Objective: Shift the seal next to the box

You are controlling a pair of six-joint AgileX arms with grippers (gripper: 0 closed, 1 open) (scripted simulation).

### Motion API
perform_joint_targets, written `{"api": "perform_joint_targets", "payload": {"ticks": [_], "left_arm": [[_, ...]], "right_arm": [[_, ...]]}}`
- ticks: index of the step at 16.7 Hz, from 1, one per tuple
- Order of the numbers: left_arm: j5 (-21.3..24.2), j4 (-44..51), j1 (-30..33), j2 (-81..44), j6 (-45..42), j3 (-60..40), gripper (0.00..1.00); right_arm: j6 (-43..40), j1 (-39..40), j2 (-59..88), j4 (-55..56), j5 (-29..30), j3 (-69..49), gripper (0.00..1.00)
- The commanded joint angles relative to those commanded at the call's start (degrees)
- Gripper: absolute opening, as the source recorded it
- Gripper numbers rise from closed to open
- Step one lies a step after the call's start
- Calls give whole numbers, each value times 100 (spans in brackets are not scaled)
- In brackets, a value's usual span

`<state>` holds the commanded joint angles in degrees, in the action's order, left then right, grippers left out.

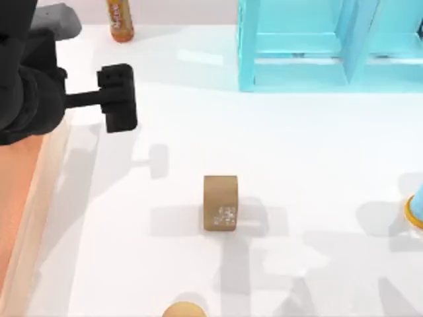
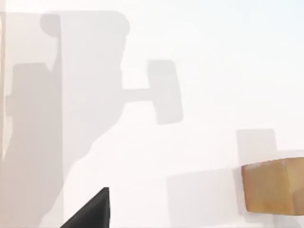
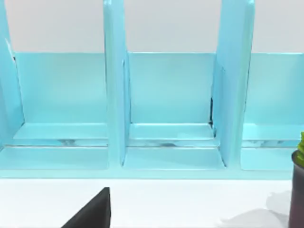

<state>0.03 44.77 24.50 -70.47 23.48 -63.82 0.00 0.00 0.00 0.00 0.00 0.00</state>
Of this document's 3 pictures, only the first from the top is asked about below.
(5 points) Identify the tan round bread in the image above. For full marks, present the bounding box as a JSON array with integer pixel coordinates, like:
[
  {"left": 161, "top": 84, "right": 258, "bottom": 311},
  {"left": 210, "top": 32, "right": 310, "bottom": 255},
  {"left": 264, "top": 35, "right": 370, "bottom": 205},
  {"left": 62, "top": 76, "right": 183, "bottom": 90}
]
[{"left": 161, "top": 300, "right": 208, "bottom": 317}]

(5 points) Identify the brown rounded box, white print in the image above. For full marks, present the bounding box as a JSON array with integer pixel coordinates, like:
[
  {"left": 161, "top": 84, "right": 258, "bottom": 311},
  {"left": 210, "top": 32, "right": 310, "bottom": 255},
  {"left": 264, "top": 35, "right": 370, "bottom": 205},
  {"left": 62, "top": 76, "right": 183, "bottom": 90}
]
[{"left": 202, "top": 174, "right": 239, "bottom": 232}]

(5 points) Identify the pale grey rounded box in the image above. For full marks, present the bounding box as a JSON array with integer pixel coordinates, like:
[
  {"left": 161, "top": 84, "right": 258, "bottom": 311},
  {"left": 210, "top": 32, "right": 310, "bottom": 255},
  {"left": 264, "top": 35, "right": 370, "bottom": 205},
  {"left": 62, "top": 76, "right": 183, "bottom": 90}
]
[{"left": 30, "top": 3, "right": 83, "bottom": 42}]

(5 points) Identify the shallow salmon-coloured box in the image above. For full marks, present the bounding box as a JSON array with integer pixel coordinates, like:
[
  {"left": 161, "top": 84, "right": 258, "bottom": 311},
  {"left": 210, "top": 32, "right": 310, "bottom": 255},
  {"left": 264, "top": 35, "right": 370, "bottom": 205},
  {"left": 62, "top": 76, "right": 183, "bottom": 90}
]
[{"left": 0, "top": 110, "right": 79, "bottom": 317}]

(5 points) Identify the orange bottle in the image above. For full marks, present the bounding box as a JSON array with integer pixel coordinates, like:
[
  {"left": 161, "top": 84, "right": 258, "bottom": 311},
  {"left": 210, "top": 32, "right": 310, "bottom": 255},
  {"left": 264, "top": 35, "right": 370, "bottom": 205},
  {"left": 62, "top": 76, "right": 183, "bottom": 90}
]
[{"left": 105, "top": 0, "right": 135, "bottom": 44}]

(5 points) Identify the blue cup with orange rim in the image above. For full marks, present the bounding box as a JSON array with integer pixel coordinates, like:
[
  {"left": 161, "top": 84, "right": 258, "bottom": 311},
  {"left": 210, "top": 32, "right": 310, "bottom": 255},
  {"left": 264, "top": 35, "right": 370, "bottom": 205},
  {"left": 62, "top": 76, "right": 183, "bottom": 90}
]
[{"left": 404, "top": 193, "right": 423, "bottom": 232}]

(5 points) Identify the light blue rack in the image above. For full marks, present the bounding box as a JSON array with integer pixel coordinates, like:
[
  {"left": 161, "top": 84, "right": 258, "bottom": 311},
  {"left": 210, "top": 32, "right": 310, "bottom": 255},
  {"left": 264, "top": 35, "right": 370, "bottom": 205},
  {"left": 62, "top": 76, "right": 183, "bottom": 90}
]
[{"left": 237, "top": 0, "right": 423, "bottom": 94}]

